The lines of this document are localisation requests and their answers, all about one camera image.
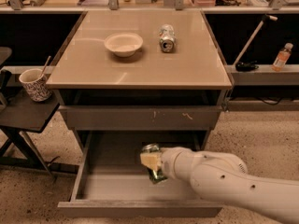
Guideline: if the grey drawer cabinet counter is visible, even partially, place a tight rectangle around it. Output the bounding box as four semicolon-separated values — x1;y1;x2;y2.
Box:
47;9;232;150

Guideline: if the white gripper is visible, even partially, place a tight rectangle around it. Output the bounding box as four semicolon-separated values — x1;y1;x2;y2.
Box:
140;147;199;182

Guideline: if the orange drink bottle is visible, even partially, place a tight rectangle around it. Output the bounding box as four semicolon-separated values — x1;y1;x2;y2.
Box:
272;43;293;72

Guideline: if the white stick with black tip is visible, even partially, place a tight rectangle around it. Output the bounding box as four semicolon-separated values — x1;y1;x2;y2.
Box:
233;14;278;66

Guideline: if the silver soda can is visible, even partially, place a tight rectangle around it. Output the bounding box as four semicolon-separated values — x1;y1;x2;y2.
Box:
159;24;176;53

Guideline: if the green soda can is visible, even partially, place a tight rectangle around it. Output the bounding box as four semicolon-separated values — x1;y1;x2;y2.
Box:
140;143;167;184

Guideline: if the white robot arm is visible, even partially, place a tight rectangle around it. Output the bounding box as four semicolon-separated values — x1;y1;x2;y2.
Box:
140;145;299;224

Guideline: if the open grey middle drawer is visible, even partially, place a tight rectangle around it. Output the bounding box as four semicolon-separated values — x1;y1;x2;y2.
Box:
58;131;222;217

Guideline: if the dark side table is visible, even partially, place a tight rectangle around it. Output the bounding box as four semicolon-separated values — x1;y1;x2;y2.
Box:
0;90;78;177

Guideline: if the patterned paper cup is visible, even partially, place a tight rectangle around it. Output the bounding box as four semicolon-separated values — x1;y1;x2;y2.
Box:
19;68;52;102

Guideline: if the wooden stir stick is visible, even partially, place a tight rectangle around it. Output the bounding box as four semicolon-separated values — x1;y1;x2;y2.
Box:
40;56;51;78

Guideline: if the white bowl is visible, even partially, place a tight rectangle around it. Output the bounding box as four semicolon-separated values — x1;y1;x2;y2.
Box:
104;33;143;58

